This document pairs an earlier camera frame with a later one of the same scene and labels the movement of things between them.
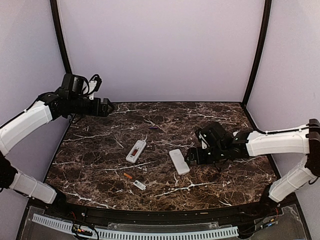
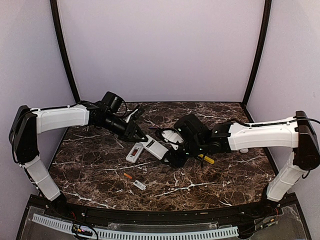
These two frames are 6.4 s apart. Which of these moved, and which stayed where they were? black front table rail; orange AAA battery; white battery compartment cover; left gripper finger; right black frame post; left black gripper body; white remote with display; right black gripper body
Moved: left gripper finger; right black gripper body; left black gripper body
Stayed: white battery compartment cover; black front table rail; white remote with display; orange AAA battery; right black frame post
